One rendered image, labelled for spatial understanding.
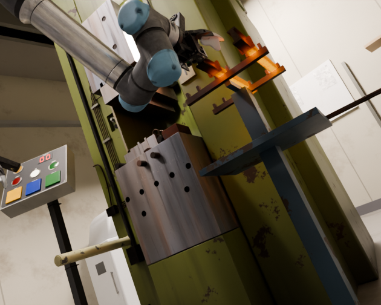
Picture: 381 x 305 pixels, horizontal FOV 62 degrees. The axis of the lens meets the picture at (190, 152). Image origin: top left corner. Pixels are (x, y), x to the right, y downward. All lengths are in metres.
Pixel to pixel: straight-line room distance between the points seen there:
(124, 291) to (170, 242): 2.55
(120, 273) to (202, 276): 2.61
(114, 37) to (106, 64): 0.94
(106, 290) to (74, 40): 3.53
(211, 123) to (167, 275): 0.69
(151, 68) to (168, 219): 0.79
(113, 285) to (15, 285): 1.10
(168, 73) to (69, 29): 0.27
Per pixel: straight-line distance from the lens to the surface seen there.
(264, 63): 1.15
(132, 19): 0.75
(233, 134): 1.44
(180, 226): 1.33
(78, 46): 0.84
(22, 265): 4.39
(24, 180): 1.79
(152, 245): 1.42
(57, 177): 1.65
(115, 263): 3.88
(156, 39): 0.74
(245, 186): 1.41
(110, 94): 1.67
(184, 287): 1.37
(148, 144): 1.48
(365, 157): 4.68
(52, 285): 4.45
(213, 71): 1.02
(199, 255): 1.31
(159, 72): 0.70
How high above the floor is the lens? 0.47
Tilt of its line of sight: 15 degrees up
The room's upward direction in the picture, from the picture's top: 23 degrees counter-clockwise
